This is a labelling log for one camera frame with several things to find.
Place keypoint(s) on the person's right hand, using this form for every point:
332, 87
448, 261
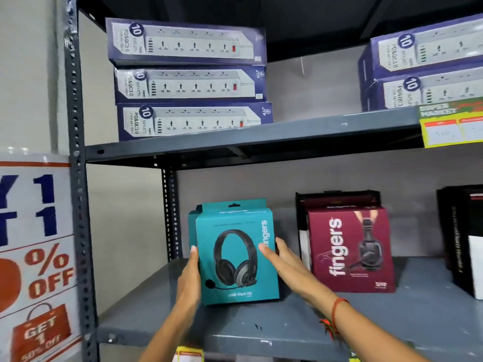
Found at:
294, 273

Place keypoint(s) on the person's left hand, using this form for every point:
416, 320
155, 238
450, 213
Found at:
188, 286

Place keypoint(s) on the person's left thumb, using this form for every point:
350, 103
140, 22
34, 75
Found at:
194, 258

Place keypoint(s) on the person's right thumb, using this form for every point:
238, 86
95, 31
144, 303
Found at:
270, 253

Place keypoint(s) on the teal headphone box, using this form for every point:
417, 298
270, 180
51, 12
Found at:
234, 204
237, 256

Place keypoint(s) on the person's right forearm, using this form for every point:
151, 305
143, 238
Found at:
373, 335

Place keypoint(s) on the person's left forearm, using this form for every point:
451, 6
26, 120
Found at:
169, 335

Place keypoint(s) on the maroon headphone box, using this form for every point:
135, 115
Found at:
349, 252

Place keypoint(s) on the black headphone box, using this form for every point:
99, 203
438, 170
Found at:
336, 199

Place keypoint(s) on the yellow shelf label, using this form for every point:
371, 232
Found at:
188, 354

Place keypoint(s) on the grey metal shelf rack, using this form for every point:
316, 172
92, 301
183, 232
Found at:
264, 136

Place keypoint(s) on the purple power strip box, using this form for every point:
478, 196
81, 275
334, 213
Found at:
426, 92
188, 43
192, 122
188, 85
430, 48

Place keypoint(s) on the white orange sale poster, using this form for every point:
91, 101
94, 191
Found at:
36, 252

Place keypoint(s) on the black product box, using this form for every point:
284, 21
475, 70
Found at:
444, 222
466, 222

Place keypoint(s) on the yellow green price tag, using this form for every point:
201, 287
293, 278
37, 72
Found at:
449, 126

